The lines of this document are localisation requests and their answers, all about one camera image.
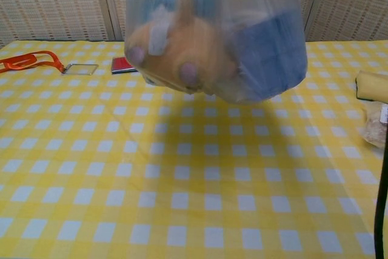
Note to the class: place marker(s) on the yellow sponge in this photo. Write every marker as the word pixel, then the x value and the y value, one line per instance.
pixel 374 87

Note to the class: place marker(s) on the blue snack box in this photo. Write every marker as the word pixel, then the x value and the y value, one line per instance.
pixel 160 2

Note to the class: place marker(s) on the yellow checked tablecloth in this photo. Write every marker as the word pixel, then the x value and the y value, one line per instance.
pixel 91 180

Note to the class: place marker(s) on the transparent plastic bag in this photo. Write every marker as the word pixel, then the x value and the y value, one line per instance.
pixel 212 4

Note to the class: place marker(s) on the clear packaged snack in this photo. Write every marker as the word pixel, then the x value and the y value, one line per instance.
pixel 376 128

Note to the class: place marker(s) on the orange plush toy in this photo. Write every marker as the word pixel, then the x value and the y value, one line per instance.
pixel 194 49

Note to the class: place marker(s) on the clear badge holder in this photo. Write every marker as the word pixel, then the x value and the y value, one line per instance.
pixel 80 69

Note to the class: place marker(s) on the blue tissue pack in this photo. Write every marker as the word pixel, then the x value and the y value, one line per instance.
pixel 272 59

